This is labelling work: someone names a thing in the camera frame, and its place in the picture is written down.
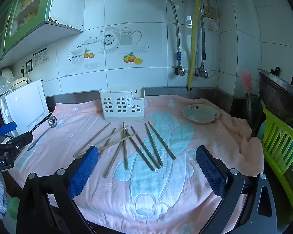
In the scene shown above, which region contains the green wall cabinet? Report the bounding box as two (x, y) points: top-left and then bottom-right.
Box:
(0, 0), (85, 74)

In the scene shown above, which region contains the metal water valve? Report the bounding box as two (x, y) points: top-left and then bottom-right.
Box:
(196, 67), (209, 78)
(173, 65), (187, 76)

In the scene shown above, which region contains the pink printed towel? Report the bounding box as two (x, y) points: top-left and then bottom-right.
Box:
(8, 95), (264, 234)

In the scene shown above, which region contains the short steel flexible hose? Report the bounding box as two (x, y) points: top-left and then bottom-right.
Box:
(200, 0), (212, 69)

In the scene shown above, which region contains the pink bottle brush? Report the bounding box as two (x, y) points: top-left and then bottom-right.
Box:
(242, 69), (253, 95)

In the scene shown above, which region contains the green plastic object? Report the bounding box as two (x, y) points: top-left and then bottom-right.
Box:
(8, 196), (20, 220)

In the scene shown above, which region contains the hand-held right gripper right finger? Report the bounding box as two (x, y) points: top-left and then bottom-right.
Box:
(196, 145), (277, 234)

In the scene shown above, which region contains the slotted metal skimmer spoon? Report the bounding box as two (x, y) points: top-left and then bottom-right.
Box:
(27, 115), (58, 152)

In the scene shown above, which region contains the white plastic utensil holder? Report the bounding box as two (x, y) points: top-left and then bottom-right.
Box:
(99, 86), (145, 122)

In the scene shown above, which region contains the white floral ceramic plate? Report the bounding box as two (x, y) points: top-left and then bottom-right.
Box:
(182, 104), (220, 124)

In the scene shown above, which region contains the white plastic cutting board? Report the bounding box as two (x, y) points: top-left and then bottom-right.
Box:
(1, 79), (50, 138)

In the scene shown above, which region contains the green plastic basket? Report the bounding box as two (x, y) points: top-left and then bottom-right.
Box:
(261, 106), (293, 218)

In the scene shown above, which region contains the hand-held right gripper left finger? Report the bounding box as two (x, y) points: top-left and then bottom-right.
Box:
(16, 146), (99, 234)

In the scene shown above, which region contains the instruction wall sticker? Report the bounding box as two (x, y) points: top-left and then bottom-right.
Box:
(32, 47), (49, 66)

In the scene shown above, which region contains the black power cable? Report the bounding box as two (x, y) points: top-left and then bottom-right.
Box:
(10, 78), (32, 89)

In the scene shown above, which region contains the metal wok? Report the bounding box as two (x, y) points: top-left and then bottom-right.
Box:
(258, 68), (293, 125)

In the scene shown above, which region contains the long steel flexible hose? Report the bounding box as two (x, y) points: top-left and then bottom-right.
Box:
(160, 0), (183, 66)

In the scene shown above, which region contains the white kitchen appliance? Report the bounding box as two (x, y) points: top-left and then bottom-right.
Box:
(0, 67), (15, 78)

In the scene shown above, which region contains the group of wooden chopsticks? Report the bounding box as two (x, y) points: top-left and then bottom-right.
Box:
(73, 121), (177, 178)

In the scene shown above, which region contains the yellow gas hose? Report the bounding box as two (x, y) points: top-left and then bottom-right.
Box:
(187, 0), (202, 92)

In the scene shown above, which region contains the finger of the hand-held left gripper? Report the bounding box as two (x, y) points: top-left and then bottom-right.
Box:
(4, 131), (34, 152)
(0, 121), (17, 142)

